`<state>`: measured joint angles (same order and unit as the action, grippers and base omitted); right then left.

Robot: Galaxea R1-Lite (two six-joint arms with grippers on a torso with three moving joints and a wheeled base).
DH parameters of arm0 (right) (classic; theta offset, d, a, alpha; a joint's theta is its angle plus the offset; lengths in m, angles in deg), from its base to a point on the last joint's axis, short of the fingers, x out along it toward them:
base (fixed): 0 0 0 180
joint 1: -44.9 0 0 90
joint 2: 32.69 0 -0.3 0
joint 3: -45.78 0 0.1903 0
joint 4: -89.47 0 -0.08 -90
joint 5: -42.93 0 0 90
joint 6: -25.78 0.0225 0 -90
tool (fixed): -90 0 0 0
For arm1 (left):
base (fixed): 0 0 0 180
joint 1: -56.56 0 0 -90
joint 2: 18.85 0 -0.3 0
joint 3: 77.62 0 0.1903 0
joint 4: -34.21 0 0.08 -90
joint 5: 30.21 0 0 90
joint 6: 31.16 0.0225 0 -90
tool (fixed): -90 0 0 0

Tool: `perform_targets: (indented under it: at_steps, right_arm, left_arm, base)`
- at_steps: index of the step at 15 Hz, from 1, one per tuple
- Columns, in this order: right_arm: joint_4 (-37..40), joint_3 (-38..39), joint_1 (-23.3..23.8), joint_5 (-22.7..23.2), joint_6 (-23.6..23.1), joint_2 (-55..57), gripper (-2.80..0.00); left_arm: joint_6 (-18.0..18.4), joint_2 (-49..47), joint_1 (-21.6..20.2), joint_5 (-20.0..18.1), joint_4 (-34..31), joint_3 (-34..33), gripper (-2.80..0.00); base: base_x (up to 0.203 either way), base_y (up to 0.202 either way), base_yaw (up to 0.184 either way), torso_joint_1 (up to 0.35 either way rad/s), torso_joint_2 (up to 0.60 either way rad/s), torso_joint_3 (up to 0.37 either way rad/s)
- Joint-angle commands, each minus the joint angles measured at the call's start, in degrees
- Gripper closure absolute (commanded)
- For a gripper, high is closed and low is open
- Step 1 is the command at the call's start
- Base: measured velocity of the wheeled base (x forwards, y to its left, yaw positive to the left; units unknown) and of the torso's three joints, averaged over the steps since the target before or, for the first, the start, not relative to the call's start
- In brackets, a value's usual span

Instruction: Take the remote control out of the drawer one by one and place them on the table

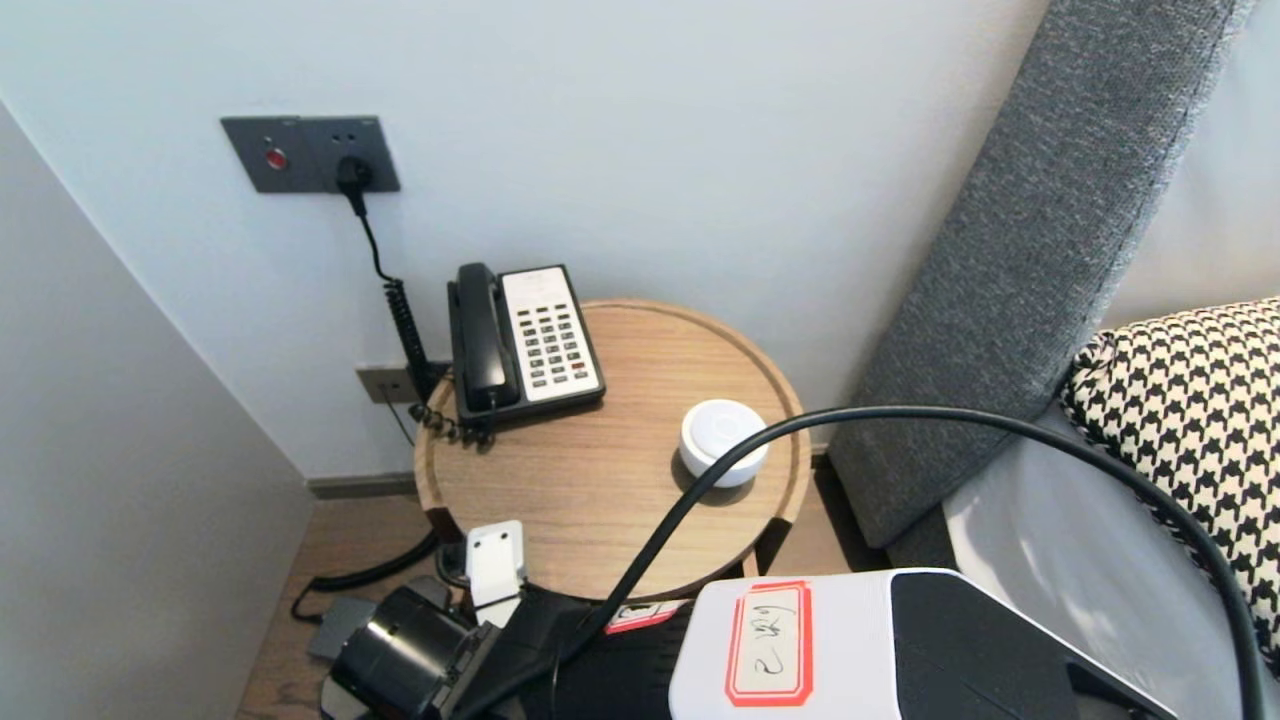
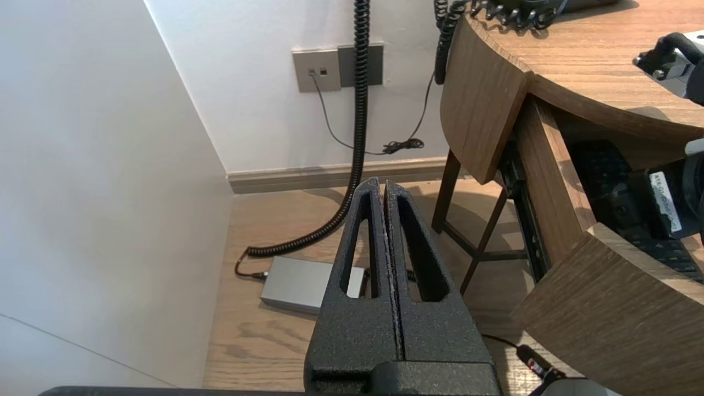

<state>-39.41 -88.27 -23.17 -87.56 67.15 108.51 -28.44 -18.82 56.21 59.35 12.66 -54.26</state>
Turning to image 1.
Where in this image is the white round smart speaker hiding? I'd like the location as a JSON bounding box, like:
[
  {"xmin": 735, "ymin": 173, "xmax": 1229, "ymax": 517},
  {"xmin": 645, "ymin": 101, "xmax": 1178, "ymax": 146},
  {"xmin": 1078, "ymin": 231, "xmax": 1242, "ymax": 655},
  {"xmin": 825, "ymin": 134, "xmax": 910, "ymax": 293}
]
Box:
[{"xmin": 679, "ymin": 399, "xmax": 771, "ymax": 490}]

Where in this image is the black telephone base white keypad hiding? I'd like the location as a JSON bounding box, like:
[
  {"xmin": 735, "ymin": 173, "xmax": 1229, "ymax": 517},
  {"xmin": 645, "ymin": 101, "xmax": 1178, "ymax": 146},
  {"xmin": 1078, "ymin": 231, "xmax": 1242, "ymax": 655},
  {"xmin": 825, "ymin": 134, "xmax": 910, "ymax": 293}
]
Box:
[{"xmin": 447, "ymin": 264, "xmax": 607, "ymax": 433}]

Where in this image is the round wooden side table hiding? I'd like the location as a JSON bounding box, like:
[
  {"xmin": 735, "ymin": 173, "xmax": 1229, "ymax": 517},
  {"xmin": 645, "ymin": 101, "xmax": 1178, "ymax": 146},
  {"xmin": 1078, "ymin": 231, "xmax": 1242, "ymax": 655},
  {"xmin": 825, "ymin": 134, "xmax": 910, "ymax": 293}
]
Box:
[{"xmin": 415, "ymin": 298, "xmax": 811, "ymax": 606}]

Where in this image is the black telephone handset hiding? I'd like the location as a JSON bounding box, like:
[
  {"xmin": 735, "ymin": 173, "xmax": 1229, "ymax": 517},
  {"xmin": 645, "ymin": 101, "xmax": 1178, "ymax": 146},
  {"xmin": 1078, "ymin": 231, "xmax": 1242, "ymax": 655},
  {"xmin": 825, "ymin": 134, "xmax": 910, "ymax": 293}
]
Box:
[{"xmin": 454, "ymin": 263, "xmax": 521, "ymax": 415}]

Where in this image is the small red bordered label sticker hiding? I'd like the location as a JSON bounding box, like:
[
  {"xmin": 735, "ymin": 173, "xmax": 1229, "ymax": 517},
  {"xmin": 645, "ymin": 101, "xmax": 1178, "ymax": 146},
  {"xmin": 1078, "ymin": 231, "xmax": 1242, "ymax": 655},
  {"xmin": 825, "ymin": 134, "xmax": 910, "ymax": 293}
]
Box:
[{"xmin": 605, "ymin": 598, "xmax": 691, "ymax": 636}]

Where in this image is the red bordered handwritten label sticker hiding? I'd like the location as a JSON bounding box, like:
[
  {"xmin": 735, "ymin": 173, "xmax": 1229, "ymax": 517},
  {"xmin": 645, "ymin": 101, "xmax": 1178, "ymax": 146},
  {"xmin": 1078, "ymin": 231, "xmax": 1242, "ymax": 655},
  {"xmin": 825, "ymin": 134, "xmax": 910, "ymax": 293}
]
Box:
[{"xmin": 725, "ymin": 580, "xmax": 813, "ymax": 708}]

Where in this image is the grey fabric bed base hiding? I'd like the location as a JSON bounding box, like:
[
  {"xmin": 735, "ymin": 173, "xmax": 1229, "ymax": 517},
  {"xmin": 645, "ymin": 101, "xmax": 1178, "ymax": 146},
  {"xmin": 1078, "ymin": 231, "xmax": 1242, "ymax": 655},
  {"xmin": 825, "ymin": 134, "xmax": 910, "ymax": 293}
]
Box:
[{"xmin": 886, "ymin": 505, "xmax": 963, "ymax": 573}]

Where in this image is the black power plug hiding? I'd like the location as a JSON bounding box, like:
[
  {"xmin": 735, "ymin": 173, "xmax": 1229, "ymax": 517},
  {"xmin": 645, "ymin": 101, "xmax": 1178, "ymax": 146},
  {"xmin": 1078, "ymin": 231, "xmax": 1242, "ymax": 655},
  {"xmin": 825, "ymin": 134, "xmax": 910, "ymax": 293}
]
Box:
[{"xmin": 334, "ymin": 158, "xmax": 375, "ymax": 219}]

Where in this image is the grey fabric headboard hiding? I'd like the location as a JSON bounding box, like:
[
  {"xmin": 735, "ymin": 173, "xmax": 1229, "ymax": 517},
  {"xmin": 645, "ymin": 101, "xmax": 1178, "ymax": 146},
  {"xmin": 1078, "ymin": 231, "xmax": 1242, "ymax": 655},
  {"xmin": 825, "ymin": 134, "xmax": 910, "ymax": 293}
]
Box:
[{"xmin": 827, "ymin": 0, "xmax": 1253, "ymax": 551}]

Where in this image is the grey power adapter box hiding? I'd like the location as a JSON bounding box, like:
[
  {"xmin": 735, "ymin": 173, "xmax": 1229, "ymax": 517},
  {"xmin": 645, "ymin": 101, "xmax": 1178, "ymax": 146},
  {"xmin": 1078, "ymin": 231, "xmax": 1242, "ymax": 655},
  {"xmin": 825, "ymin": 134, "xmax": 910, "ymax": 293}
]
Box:
[{"xmin": 307, "ymin": 597, "xmax": 379, "ymax": 661}]

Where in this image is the black white houndstooth pillow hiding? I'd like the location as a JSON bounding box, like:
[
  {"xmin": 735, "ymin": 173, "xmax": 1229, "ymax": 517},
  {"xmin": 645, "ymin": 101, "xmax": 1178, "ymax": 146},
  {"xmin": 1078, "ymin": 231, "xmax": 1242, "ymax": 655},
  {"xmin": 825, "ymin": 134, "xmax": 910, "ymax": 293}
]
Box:
[{"xmin": 1057, "ymin": 294, "xmax": 1280, "ymax": 683}]

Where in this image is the black coiled handset cord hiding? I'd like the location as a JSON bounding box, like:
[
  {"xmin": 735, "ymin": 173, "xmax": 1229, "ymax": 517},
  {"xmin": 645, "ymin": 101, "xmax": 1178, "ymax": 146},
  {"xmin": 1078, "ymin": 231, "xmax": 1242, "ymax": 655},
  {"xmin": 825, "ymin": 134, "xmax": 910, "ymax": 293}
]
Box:
[{"xmin": 407, "ymin": 385, "xmax": 498, "ymax": 449}]

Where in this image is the black power cable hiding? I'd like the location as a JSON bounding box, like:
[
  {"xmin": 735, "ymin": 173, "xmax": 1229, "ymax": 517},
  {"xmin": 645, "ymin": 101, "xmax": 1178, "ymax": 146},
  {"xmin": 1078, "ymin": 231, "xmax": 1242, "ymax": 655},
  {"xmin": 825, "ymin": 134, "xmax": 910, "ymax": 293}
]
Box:
[{"xmin": 292, "ymin": 200, "xmax": 449, "ymax": 627}]

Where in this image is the small bronze wall outlet plate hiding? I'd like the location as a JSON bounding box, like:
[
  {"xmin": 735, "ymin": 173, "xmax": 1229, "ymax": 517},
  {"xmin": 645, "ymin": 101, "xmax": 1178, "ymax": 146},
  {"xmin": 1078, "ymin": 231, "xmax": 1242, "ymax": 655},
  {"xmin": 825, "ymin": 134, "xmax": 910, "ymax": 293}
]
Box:
[{"xmin": 356, "ymin": 366, "xmax": 423, "ymax": 408}]

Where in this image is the thick smooth black arm cable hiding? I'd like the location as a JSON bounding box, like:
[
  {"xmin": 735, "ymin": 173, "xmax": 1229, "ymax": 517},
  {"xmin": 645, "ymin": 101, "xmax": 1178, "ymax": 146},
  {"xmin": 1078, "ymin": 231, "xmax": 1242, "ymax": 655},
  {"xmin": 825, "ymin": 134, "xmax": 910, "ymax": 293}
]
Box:
[{"xmin": 548, "ymin": 405, "xmax": 1269, "ymax": 720}]

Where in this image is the grey wall socket panel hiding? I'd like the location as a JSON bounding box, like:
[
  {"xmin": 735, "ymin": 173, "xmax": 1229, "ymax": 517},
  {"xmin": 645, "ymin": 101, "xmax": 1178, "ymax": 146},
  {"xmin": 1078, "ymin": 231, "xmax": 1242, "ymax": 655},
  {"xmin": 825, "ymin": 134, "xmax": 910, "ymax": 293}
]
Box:
[{"xmin": 300, "ymin": 116, "xmax": 401, "ymax": 194}]

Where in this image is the grey switch panel red button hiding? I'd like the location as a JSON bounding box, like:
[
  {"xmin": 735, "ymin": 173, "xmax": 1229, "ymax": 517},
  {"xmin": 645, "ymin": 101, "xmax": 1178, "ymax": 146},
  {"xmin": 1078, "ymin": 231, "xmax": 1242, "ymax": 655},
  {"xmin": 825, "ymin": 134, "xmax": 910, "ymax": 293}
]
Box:
[{"xmin": 220, "ymin": 117, "xmax": 307, "ymax": 195}]

